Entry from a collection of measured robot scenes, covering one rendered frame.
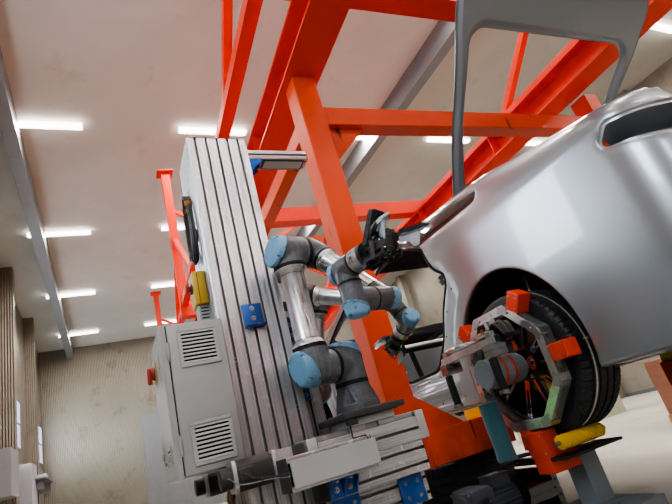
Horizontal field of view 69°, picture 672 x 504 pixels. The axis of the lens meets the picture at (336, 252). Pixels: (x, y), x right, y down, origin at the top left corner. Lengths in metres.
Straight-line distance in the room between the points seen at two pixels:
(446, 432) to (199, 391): 1.42
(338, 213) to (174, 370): 1.50
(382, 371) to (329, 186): 1.11
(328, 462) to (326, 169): 1.92
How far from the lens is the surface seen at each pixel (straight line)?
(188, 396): 1.64
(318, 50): 3.28
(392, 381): 2.57
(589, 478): 2.50
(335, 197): 2.87
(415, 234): 1.38
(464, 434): 2.72
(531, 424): 2.40
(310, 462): 1.42
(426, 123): 3.62
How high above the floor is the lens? 0.73
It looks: 21 degrees up
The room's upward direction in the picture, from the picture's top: 16 degrees counter-clockwise
